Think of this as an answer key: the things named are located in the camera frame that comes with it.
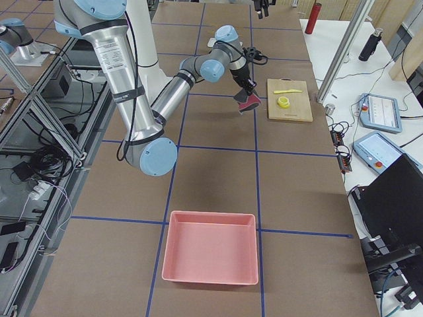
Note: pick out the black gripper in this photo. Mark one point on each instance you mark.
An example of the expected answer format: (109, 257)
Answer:
(241, 76)
(263, 5)

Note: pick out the grey wiping cloth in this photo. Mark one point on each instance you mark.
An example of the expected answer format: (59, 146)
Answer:
(246, 102)

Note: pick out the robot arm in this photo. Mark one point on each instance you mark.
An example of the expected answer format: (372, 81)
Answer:
(121, 35)

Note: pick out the black water bottle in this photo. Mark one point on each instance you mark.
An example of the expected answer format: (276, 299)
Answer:
(371, 45)

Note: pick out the yellow lemon slices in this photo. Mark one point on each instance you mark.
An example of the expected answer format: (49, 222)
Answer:
(283, 102)

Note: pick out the bamboo cutting board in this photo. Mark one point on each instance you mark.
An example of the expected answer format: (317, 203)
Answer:
(300, 107)

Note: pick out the yellow plastic knife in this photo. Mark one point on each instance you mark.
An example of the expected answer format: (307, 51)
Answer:
(287, 91)

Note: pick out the red cylinder bottle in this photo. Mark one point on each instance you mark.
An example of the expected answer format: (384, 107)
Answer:
(314, 14)

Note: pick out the white rectangular tray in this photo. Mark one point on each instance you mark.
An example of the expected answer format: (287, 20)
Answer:
(211, 42)

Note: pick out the blue teach pendant far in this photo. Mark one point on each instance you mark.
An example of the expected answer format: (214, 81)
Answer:
(380, 112)

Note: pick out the blue teach pendant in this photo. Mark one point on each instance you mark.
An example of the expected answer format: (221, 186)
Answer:
(377, 151)
(380, 112)

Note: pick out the blue teach pendant near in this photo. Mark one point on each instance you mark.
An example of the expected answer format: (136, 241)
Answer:
(377, 151)

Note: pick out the pink plastic bin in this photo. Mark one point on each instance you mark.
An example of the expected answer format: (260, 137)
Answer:
(211, 247)

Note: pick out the black monitor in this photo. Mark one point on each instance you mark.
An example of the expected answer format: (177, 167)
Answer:
(391, 206)

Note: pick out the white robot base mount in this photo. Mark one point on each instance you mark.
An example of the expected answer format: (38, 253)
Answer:
(152, 76)

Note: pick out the aluminium frame post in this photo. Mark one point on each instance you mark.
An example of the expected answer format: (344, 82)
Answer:
(347, 40)

